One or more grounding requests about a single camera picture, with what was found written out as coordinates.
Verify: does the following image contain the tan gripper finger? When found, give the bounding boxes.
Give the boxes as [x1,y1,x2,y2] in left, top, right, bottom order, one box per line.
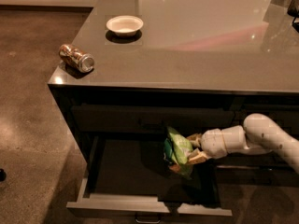
[188,148,207,165]
[187,133,202,147]

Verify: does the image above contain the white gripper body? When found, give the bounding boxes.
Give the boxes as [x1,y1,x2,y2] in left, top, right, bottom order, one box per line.
[201,129,227,159]

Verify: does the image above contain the green rice chip bag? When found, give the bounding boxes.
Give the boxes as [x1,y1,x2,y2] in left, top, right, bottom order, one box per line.
[164,126,193,179]

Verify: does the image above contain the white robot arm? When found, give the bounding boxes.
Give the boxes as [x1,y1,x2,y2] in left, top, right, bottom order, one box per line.
[188,113,299,174]

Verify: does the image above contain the open middle drawer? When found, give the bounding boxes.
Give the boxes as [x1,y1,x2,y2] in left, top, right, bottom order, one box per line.
[67,137,232,224]

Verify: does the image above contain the closed top drawer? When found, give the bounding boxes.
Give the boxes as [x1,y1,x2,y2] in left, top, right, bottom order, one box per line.
[71,105,234,135]

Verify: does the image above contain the right side drawers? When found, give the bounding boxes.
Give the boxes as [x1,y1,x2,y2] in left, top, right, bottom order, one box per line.
[213,105,299,188]

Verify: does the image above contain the white paper bowl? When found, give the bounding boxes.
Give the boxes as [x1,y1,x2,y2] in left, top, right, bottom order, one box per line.
[107,15,144,36]

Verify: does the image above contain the crushed soda can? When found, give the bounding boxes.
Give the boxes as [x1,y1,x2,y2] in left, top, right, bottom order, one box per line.
[59,44,94,74]

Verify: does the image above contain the small black floor object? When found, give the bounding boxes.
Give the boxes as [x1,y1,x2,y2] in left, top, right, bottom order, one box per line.
[0,169,7,182]

